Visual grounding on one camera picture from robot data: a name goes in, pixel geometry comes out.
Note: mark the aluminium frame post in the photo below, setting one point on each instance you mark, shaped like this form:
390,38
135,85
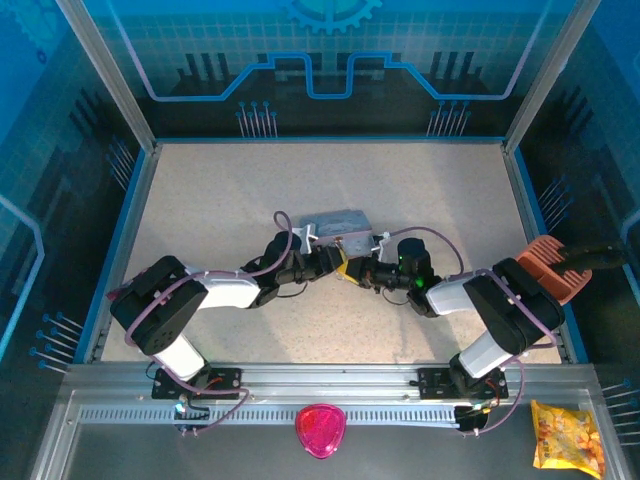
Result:
107,75
550,75

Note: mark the aluminium mounting rail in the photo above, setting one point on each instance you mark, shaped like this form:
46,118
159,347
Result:
330,375

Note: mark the small controller board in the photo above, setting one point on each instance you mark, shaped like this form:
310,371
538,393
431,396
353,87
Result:
472,415
187,414

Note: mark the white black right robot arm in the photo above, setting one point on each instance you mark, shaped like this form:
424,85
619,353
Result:
450,295

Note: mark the yellow snack bag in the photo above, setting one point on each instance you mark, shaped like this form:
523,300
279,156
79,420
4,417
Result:
567,440

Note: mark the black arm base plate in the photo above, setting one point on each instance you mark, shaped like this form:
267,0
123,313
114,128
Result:
227,380
432,380

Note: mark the pink heart shaped container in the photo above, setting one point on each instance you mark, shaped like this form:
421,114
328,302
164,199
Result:
320,430

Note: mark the cream utensil holder terracotta top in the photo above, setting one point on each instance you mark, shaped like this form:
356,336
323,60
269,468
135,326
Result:
537,255

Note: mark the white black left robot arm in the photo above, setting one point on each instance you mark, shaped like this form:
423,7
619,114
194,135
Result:
225,292

